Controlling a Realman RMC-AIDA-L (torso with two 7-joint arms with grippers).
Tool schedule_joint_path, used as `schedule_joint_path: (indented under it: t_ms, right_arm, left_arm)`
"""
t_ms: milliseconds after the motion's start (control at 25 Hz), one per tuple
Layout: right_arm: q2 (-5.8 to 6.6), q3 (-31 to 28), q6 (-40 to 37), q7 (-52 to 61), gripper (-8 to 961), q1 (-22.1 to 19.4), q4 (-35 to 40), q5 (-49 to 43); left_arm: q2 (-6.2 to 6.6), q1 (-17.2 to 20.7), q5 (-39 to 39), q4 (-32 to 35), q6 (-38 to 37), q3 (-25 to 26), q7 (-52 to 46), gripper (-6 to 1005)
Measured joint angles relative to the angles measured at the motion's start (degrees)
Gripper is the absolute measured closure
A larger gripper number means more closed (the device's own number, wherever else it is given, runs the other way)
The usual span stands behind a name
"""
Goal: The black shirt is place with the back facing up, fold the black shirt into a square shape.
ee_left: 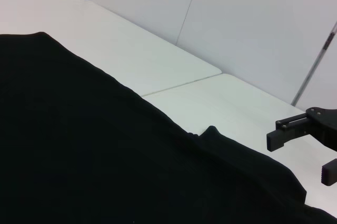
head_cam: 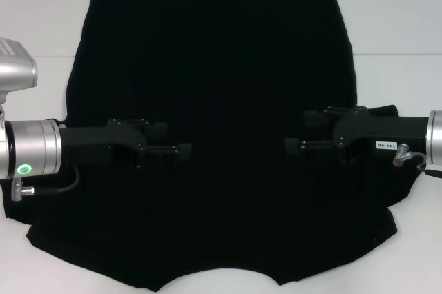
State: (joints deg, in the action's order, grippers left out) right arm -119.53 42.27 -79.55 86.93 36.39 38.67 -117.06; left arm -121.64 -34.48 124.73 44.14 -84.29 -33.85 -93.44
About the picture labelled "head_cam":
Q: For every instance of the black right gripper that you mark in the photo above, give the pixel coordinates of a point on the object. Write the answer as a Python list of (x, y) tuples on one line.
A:
[(373, 135)]

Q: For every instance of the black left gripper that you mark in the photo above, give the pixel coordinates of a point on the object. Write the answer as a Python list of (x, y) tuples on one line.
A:
[(103, 142)]

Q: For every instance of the black t-shirt with FREE print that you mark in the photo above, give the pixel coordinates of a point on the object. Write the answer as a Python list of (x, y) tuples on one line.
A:
[(221, 66)]

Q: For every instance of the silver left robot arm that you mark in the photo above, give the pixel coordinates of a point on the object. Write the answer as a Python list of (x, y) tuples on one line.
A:
[(31, 149)]

